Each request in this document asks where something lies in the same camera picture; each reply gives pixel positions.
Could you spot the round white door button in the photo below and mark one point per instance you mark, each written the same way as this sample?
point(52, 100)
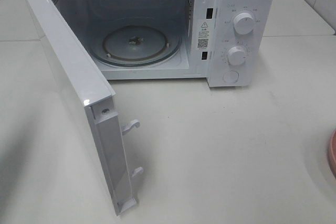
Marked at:
point(231, 77)

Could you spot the white timer knob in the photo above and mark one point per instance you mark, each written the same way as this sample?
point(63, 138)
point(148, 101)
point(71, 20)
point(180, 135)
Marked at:
point(236, 55)

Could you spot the pink round plate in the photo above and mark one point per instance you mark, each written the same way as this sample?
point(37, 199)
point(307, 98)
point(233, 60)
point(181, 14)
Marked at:
point(332, 152)

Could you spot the white microwave door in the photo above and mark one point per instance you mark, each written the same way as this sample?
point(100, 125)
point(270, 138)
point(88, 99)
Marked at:
point(89, 99)

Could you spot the glass microwave turntable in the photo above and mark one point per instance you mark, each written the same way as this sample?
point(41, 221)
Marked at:
point(135, 41)

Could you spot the white warning label sticker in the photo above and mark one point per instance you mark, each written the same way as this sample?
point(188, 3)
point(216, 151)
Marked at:
point(203, 34)

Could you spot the white microwave oven body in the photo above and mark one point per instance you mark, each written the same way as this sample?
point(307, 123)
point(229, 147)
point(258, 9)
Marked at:
point(216, 40)

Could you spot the upper white power knob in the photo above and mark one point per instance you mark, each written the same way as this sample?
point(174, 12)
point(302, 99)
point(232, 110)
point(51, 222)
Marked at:
point(244, 23)

